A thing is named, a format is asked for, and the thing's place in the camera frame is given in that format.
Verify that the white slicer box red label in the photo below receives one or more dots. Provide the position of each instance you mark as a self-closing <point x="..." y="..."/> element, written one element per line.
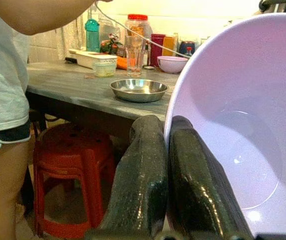
<point x="93" y="57"/>

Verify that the teal water bottle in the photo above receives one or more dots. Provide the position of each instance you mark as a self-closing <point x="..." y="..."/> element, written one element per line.
<point x="92" y="35"/>

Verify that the small pale lidded container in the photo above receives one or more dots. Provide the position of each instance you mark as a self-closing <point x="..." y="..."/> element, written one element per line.
<point x="104" y="69"/>

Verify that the green snack packet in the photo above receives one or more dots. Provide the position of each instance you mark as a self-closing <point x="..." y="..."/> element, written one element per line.
<point x="110" y="45"/>

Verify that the clear drinking glass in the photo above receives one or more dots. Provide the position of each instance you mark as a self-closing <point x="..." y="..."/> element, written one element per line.
<point x="134" y="55"/>

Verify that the small bottle red cap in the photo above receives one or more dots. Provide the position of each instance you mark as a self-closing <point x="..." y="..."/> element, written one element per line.
<point x="188" y="52"/>

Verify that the small black object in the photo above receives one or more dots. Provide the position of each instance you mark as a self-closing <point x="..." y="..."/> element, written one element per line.
<point x="69" y="60"/>

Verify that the person in white shirt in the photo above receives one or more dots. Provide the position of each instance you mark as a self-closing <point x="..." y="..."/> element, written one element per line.
<point x="3" y="100"/>

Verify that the maroon canister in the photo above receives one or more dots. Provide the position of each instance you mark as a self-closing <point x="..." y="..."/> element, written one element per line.
<point x="157" y="48"/>

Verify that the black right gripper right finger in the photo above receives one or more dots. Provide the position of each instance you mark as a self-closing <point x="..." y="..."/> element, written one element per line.
<point x="195" y="187"/>

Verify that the clear jar red lid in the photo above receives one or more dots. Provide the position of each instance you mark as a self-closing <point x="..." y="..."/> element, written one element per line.
<point x="138" y="25"/>

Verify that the red plastic stool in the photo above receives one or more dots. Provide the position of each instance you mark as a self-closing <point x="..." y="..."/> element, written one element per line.
<point x="70" y="175"/>

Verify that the shallow stainless steel bowl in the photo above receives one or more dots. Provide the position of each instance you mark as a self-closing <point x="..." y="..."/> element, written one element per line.
<point x="139" y="90"/>

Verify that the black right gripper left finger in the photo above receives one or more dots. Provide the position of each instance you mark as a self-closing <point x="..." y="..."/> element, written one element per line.
<point x="140" y="180"/>

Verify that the small sauce bottle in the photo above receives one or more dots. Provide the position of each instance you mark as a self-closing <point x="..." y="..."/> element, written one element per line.
<point x="146" y="56"/>

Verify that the purple plastic bowl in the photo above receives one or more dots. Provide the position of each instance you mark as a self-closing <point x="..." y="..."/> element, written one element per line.
<point x="172" y="63"/>
<point x="245" y="125"/>

